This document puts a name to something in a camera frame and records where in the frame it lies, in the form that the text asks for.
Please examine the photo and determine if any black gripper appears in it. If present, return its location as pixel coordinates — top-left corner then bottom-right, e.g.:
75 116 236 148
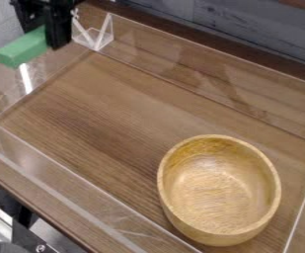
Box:
10 0 85 49

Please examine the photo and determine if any clear acrylic tray wall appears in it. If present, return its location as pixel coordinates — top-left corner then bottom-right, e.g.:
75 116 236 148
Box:
0 113 201 253

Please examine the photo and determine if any clear acrylic corner bracket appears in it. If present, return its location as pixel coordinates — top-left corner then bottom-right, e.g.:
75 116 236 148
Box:
71 9 114 51

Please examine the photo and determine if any green rectangular block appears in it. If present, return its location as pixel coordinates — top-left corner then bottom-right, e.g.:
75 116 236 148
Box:
0 27 49 68

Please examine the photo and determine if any light wooden bowl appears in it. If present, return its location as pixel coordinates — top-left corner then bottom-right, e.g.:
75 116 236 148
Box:
157 134 283 247

